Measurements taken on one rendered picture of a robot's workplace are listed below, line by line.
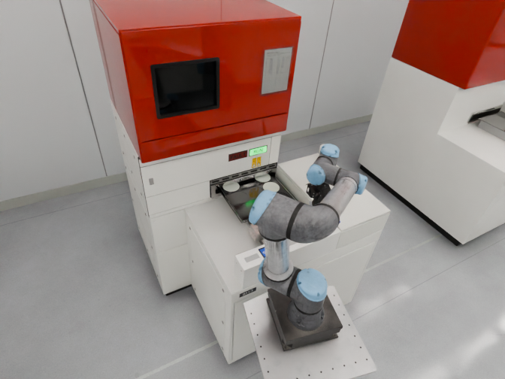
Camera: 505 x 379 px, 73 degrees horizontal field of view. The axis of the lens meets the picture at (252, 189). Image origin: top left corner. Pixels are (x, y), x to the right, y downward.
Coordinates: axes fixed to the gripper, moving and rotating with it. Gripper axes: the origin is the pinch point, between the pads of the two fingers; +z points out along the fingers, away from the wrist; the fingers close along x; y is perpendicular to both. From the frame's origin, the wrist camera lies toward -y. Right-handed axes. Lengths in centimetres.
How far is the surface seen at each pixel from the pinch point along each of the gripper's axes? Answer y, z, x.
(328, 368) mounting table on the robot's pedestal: -51, 29, 26
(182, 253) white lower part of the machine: 58, 66, 50
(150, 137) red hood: 54, -25, 60
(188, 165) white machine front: 58, -1, 41
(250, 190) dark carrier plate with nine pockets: 49, 21, 8
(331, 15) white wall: 207, -27, -164
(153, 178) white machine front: 58, 2, 61
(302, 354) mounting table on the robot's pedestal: -42, 29, 32
